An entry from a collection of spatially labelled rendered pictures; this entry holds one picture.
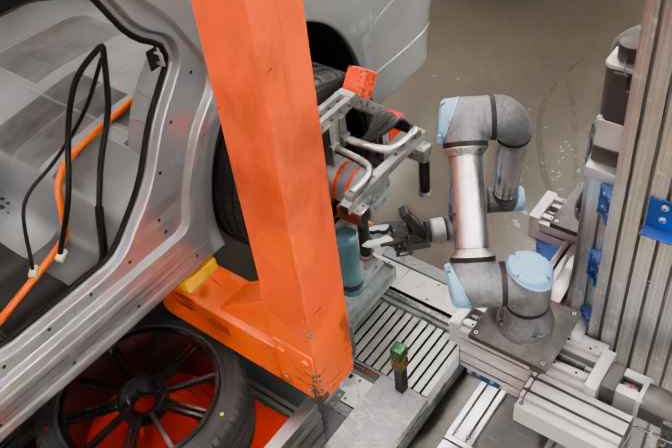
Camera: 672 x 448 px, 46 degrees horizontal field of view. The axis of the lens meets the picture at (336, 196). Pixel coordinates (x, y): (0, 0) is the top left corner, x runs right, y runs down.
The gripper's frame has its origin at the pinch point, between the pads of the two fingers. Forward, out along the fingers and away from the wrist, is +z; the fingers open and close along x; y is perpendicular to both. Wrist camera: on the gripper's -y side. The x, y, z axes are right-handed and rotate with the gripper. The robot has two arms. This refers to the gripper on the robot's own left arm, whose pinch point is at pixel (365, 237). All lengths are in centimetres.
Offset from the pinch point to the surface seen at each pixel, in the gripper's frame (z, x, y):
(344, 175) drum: 2.5, 21.0, -7.9
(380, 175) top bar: -7.5, 10.0, -14.9
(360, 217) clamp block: 1.0, -2.8, -11.3
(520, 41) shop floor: -124, 222, 84
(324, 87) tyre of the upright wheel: 4.2, 36.8, -31.2
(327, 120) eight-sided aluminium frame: 5.3, 23.9, -28.0
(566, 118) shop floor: -123, 144, 84
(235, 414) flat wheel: 47, -31, 33
